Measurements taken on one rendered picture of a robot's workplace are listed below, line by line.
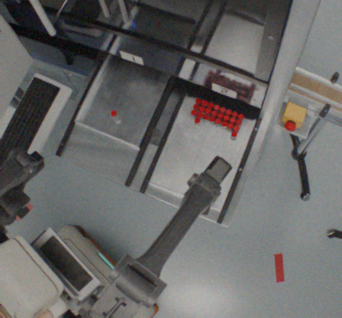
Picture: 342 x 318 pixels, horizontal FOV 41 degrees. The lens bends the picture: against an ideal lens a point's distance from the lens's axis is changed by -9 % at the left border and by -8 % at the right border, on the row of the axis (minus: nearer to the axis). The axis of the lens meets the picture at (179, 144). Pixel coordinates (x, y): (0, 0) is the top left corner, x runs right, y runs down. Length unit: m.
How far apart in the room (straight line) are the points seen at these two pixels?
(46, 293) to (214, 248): 1.44
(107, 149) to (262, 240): 1.12
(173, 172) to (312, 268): 1.18
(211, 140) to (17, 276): 0.87
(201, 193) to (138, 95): 0.70
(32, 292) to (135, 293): 0.39
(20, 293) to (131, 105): 0.88
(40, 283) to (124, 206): 1.40
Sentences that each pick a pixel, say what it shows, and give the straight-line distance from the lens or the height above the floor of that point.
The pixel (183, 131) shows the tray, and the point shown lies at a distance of 1.76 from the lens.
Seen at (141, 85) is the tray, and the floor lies 0.88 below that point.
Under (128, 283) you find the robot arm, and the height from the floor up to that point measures 1.61.
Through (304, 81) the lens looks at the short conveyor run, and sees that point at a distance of 1.81.
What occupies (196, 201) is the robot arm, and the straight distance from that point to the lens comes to 1.18.
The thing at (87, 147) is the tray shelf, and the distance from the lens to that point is 1.80.
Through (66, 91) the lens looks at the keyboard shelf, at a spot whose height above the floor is 0.80.
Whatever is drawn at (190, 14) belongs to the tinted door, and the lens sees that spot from 1.29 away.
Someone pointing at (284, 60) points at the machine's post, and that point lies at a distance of 1.30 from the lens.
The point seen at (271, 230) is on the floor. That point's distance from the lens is 2.61.
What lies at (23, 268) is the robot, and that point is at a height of 1.35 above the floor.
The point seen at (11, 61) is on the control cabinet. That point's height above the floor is 0.98.
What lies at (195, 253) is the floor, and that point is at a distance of 2.58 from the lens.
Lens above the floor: 2.58
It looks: 75 degrees down
